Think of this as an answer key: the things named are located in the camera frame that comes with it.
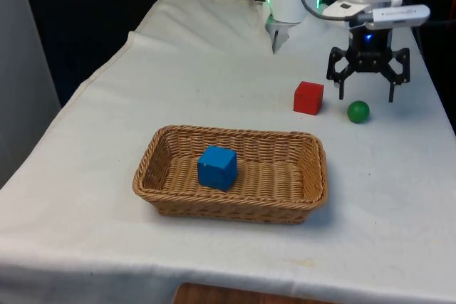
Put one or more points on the red cube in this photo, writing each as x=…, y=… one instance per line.
x=308, y=99

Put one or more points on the green ball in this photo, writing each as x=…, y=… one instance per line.
x=358, y=111

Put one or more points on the wicker basket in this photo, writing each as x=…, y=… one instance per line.
x=171, y=197

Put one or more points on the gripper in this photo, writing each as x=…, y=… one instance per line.
x=372, y=46

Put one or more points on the blue cube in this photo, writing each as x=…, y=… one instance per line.
x=215, y=170

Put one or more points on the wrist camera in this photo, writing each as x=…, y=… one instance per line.
x=399, y=15

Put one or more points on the pale grey panel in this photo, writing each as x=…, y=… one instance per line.
x=21, y=69

